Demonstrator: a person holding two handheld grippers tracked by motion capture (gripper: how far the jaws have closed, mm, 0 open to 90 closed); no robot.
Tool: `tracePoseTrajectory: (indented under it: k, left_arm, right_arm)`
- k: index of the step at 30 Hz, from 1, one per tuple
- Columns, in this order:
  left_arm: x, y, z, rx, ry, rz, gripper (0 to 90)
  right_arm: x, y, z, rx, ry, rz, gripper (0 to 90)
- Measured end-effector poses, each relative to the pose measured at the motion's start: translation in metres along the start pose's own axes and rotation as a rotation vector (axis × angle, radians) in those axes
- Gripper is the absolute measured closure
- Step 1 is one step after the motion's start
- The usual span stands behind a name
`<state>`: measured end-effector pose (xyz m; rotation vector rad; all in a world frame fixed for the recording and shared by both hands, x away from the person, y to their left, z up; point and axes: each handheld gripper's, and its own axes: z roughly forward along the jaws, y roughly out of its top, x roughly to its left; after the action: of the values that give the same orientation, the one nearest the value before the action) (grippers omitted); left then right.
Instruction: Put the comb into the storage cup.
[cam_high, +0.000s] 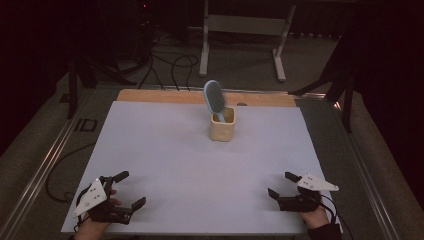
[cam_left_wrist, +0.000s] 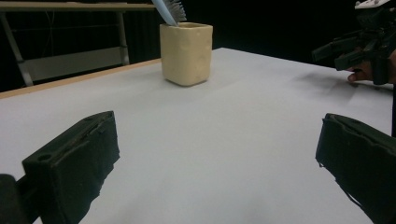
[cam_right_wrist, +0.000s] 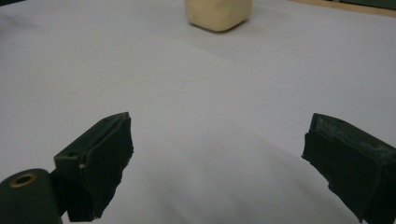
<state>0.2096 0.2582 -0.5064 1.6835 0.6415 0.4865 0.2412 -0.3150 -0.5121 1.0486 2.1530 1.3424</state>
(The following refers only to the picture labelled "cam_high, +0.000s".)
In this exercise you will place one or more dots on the white metal stand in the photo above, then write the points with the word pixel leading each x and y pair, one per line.
pixel 245 25

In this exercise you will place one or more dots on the person's left hand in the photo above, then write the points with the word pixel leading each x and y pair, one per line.
pixel 90 230

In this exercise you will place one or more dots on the cream cheese-shaped cup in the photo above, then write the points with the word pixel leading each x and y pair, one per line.
pixel 221 131

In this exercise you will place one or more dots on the white table mat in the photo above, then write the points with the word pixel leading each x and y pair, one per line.
pixel 186 180

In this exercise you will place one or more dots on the person's right hand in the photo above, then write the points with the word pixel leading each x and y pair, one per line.
pixel 315 218

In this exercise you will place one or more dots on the light blue hairbrush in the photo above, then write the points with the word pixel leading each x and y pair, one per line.
pixel 214 96

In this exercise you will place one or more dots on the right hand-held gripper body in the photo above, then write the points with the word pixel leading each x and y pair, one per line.
pixel 301 201

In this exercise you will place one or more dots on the black floor stand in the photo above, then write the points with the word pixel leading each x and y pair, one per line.
pixel 75 86

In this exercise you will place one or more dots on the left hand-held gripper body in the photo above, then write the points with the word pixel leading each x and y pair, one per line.
pixel 91 198

